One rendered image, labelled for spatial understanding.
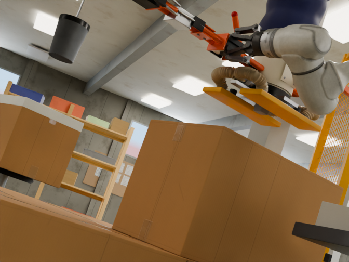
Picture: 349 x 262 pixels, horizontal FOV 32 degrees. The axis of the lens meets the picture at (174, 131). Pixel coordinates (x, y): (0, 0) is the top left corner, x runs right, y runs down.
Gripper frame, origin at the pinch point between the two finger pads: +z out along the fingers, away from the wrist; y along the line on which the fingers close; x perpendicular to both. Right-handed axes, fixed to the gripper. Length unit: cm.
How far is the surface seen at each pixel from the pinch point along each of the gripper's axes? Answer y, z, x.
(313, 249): 53, -22, 49
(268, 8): -23.1, 4.0, 17.4
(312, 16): -23.7, -9.5, 26.3
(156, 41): -238, 708, 433
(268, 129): -12, 95, 131
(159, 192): 53, 1, -4
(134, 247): 70, -20, -23
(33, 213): 70, -20, -54
